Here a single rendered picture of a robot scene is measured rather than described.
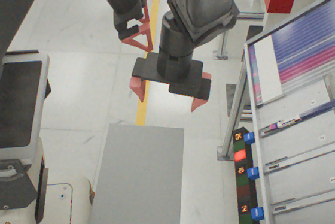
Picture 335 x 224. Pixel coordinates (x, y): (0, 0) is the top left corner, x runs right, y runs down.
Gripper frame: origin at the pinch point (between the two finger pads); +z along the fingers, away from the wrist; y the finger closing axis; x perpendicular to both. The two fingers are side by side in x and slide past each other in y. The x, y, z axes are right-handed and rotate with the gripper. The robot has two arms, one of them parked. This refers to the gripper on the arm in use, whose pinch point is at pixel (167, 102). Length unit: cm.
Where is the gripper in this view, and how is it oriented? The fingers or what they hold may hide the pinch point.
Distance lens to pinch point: 70.7
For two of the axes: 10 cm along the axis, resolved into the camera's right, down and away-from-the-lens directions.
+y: -9.8, -1.9, 0.5
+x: -1.8, 7.6, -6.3
